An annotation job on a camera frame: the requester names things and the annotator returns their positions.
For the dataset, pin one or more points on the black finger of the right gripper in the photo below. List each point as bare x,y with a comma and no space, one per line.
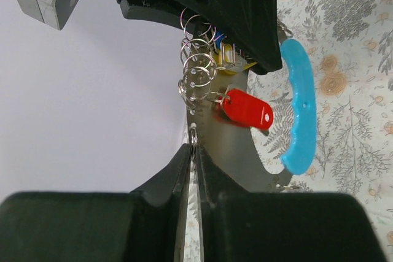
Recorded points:
250,24

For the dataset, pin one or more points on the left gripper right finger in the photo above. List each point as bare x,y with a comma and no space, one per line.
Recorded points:
242,226

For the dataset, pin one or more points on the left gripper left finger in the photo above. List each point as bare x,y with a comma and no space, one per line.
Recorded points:
141,225

